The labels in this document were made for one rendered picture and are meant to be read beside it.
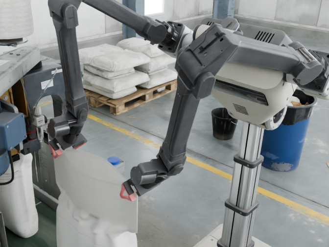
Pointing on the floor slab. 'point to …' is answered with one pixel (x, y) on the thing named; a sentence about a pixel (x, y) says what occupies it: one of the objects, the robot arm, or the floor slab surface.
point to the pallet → (118, 107)
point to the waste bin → (288, 135)
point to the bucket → (223, 124)
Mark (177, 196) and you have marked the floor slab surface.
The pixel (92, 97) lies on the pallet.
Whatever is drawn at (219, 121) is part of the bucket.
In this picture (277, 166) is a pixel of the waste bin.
